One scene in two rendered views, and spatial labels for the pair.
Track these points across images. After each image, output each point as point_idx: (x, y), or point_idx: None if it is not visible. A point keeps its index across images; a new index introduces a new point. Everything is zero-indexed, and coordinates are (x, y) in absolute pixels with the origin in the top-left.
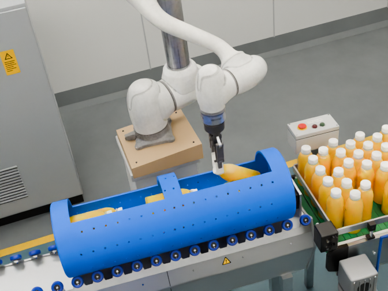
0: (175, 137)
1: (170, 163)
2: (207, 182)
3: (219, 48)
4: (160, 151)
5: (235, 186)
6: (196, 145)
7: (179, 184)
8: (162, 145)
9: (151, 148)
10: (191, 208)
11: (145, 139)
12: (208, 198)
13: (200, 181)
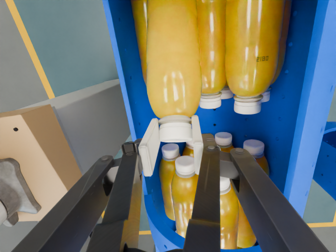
0: (4, 155)
1: (68, 161)
2: (141, 123)
3: None
4: (45, 182)
5: (321, 102)
6: (26, 126)
7: (147, 177)
8: (27, 177)
9: (37, 192)
10: (302, 216)
11: (17, 207)
12: (308, 186)
13: None
